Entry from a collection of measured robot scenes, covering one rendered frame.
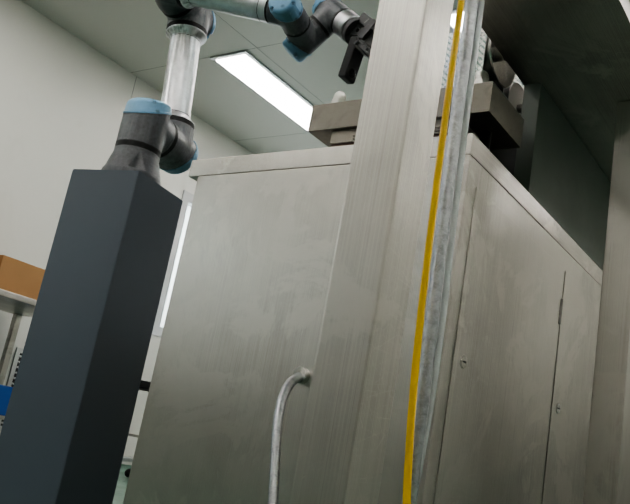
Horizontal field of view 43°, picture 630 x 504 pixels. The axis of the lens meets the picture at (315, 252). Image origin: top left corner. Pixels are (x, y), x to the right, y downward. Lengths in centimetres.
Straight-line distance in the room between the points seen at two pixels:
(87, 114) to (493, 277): 462
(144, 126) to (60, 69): 370
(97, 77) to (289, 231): 448
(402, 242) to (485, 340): 66
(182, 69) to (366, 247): 156
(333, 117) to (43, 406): 90
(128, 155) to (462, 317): 101
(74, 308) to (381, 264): 123
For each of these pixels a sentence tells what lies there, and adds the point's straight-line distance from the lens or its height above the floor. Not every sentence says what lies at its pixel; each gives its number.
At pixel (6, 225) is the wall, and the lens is 535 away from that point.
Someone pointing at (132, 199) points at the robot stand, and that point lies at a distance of 189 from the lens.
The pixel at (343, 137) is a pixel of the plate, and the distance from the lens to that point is 161.
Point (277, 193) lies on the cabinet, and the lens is 156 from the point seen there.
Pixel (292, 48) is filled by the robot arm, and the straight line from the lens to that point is 214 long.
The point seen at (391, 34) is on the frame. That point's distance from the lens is 86.
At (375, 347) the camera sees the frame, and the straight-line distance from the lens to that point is 74.
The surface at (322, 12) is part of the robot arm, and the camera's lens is 217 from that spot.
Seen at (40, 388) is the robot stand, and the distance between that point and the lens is 190.
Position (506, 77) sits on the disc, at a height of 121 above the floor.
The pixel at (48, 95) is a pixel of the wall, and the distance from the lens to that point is 562.
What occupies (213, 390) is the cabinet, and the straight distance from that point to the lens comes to 152.
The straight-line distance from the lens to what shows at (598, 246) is 206.
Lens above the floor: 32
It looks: 15 degrees up
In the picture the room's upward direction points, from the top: 11 degrees clockwise
